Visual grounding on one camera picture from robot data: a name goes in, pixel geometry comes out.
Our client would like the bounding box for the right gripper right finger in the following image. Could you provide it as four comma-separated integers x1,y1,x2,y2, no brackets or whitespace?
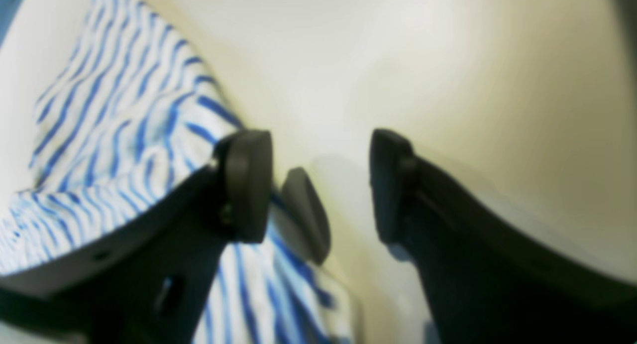
369,128,636,344

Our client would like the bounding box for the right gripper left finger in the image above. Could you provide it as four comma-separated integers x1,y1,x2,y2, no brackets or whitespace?
1,130,273,344

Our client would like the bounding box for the blue white striped T-shirt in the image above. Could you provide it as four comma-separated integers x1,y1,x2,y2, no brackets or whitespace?
1,0,360,344

